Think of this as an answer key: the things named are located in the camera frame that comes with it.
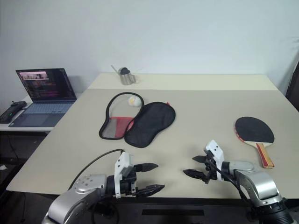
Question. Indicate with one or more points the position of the white paper scrap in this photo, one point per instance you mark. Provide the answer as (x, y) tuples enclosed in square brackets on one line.
[(2, 167)]

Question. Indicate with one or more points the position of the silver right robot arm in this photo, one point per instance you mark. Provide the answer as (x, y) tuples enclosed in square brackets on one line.
[(259, 184)]

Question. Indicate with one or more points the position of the black paddle case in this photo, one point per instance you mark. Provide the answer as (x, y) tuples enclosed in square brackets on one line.
[(149, 123)]

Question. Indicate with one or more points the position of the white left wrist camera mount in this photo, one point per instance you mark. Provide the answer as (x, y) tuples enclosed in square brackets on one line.
[(121, 163)]

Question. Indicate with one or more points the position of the black table frame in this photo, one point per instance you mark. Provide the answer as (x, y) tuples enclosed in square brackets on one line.
[(172, 205)]

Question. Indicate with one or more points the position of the white side table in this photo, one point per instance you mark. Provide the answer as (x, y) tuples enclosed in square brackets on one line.
[(30, 128)]

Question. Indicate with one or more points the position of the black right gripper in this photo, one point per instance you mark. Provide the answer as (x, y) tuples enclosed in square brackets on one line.
[(210, 171)]

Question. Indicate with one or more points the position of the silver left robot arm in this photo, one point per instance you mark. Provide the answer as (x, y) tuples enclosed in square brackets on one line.
[(70, 205)]

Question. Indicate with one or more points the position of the black table tennis paddle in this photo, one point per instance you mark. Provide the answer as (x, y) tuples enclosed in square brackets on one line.
[(252, 128)]

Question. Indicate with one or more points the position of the white plush zipper charm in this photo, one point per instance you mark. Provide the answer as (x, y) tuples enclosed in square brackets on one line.
[(134, 101)]

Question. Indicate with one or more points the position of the black chair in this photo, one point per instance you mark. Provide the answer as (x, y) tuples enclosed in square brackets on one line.
[(294, 88)]

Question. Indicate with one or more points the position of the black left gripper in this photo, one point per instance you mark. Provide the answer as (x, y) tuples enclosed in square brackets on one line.
[(128, 185)]

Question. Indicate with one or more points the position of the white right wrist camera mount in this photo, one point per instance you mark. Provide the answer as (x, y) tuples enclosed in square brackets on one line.
[(216, 149)]

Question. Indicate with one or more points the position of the black handheld controller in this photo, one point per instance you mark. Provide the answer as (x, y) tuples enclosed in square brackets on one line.
[(9, 114)]

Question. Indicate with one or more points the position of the open blue laptop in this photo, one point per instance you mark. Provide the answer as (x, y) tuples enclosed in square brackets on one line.
[(46, 84)]

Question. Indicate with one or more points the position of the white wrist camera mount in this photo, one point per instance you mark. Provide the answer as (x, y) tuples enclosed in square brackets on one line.
[(216, 149), (121, 163)]

